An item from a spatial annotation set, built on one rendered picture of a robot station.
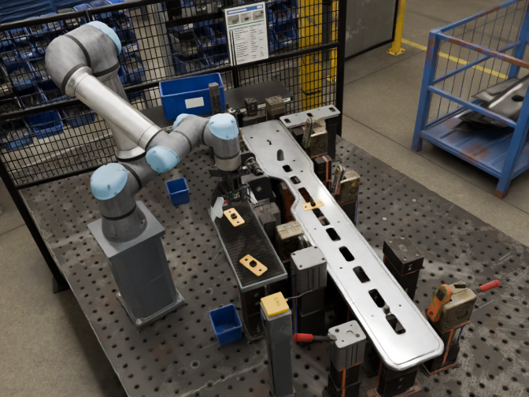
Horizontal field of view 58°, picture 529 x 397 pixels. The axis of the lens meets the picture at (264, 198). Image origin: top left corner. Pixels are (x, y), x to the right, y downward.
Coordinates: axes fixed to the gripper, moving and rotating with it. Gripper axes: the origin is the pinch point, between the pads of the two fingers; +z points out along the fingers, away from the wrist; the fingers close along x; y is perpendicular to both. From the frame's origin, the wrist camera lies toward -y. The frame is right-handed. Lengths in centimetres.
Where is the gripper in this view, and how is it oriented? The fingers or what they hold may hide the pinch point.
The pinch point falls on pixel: (233, 211)
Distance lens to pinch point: 154.3
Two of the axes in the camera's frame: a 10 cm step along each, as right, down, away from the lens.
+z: 0.7, 7.6, 6.4
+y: 4.9, 5.3, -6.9
